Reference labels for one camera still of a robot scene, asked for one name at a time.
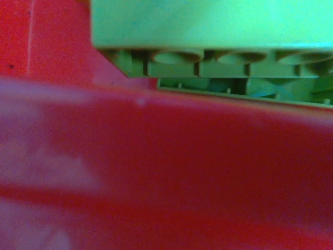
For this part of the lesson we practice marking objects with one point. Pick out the red plastic bin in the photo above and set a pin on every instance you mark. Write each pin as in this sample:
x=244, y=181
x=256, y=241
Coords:
x=182, y=169

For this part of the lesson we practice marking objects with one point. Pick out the long green lego brick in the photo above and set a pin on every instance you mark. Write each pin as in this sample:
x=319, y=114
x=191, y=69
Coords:
x=208, y=23

